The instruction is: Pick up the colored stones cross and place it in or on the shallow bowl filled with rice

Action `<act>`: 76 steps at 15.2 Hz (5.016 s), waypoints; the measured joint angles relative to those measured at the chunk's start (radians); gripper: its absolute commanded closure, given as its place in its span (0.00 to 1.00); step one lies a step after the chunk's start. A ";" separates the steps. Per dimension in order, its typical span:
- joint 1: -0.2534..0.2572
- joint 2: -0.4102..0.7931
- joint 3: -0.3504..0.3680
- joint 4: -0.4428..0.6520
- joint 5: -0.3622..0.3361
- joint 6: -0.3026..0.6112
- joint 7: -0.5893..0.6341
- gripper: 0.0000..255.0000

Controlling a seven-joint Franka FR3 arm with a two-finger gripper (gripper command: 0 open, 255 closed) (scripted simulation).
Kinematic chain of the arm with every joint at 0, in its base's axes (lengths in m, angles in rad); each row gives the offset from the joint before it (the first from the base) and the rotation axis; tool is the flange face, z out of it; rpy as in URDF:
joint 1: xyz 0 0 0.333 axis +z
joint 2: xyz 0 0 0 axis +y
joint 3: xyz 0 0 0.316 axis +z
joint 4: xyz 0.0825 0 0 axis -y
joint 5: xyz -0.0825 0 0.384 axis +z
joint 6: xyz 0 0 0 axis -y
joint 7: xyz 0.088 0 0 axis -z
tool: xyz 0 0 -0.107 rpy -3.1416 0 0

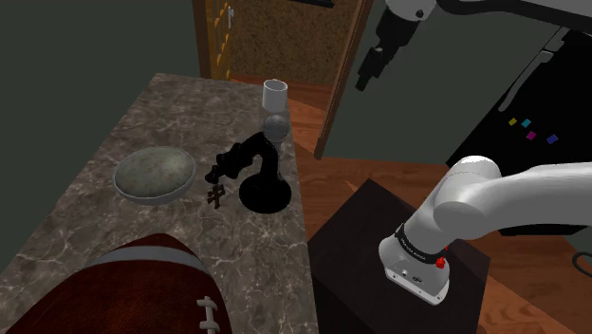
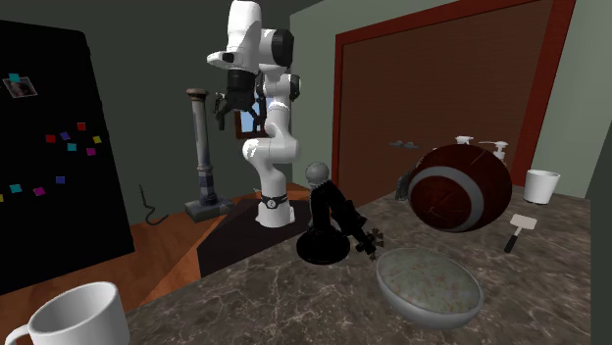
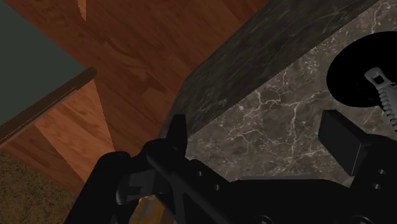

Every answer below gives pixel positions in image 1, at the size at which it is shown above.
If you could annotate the white cup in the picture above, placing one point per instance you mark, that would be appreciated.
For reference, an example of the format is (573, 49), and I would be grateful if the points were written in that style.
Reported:
(274, 98)

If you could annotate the grey stone bowl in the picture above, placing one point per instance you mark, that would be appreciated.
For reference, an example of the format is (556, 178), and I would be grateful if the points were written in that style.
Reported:
(155, 172)

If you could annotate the grey ball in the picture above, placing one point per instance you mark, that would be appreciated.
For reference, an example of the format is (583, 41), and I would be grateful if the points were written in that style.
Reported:
(276, 127)

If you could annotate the dark robot stand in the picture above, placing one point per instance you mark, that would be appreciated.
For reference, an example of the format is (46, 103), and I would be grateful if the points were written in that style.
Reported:
(351, 259)

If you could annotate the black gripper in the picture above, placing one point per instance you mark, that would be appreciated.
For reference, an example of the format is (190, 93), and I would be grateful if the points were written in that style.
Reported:
(395, 32)

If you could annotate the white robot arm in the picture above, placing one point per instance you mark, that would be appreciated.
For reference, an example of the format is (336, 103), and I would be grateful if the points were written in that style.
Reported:
(467, 203)

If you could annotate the black microscope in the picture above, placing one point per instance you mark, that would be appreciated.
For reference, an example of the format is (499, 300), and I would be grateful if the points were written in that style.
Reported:
(264, 189)

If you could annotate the small dark cross figure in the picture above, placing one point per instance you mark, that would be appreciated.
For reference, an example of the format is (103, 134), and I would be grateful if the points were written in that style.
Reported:
(215, 197)

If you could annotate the brown american football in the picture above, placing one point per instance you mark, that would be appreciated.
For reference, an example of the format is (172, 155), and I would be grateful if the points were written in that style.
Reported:
(138, 296)

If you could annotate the black refrigerator with magnets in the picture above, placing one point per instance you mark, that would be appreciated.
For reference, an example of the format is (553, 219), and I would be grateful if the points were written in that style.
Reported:
(555, 92)

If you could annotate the yellow panelled door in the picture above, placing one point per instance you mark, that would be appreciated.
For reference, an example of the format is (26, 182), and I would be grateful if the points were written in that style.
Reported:
(221, 41)

